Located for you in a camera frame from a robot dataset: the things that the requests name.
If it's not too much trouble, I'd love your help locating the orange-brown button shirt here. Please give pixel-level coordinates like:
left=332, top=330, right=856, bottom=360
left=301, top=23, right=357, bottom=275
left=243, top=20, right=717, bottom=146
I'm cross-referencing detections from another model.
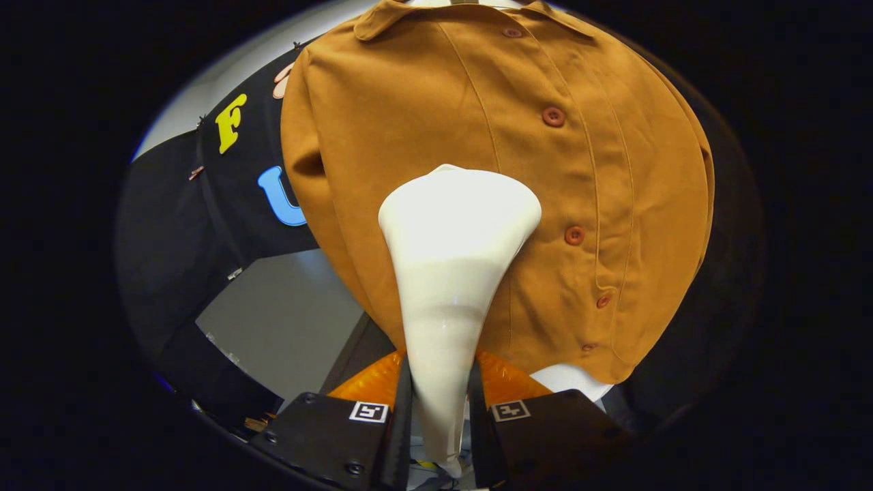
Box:
left=280, top=0, right=715, bottom=385

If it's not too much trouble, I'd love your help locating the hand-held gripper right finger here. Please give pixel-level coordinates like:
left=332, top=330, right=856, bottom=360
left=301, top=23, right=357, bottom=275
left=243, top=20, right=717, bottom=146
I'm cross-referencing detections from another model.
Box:
left=467, top=349, right=638, bottom=488

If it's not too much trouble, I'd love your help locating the white garment steamer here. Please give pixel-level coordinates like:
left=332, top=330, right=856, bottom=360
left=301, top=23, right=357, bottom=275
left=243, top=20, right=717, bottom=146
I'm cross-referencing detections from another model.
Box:
left=377, top=164, right=543, bottom=479

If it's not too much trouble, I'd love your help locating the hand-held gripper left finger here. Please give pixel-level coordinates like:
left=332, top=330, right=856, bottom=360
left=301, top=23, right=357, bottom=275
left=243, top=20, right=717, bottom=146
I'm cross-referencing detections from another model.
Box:
left=249, top=349, right=413, bottom=491

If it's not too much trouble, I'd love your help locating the white mannequin torso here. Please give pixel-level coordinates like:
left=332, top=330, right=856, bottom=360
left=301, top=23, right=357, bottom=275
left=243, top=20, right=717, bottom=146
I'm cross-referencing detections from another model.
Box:
left=406, top=0, right=615, bottom=403

